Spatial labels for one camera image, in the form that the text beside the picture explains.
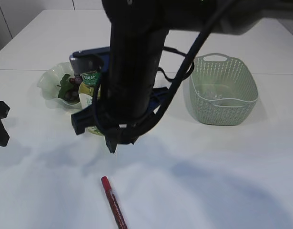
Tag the clear plastic sheet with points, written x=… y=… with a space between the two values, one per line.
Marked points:
x=220 y=97

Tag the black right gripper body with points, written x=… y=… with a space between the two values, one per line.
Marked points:
x=126 y=127

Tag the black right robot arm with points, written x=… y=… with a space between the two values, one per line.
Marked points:
x=125 y=105

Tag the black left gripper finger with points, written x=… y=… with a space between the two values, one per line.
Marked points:
x=4 y=136

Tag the red glitter pen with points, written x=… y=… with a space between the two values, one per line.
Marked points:
x=112 y=200

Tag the green woven plastic basket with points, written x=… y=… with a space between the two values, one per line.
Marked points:
x=216 y=70

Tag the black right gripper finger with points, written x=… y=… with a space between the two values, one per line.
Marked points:
x=83 y=119
x=111 y=142

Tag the yellow tea drink bottle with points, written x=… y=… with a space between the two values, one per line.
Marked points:
x=86 y=91

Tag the purple artificial grape bunch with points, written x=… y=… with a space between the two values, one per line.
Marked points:
x=69 y=87

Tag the green wavy plastic plate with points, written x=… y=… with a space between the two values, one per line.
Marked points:
x=49 y=81

